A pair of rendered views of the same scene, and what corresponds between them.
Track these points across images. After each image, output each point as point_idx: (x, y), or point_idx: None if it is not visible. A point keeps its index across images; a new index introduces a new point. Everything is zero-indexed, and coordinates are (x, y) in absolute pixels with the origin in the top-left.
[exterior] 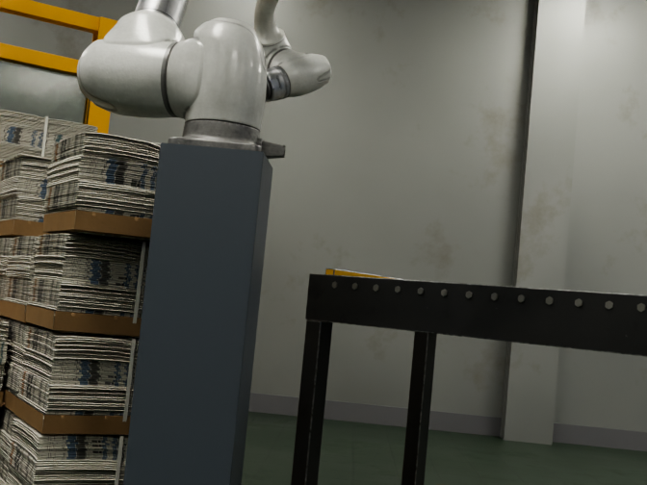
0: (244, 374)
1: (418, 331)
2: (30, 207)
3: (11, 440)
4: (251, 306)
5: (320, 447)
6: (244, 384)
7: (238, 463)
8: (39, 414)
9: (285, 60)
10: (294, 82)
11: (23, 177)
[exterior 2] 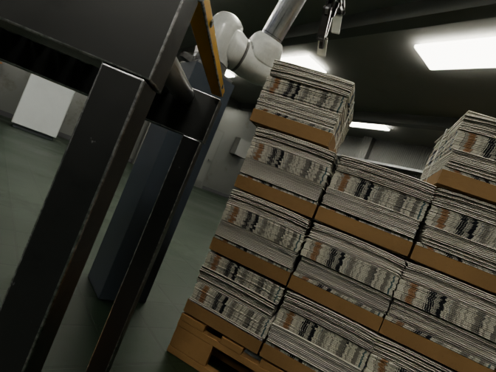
0: (141, 156)
1: (83, 94)
2: (423, 174)
3: None
4: (154, 127)
5: (135, 250)
6: (141, 161)
7: (129, 198)
8: None
9: None
10: None
11: (429, 156)
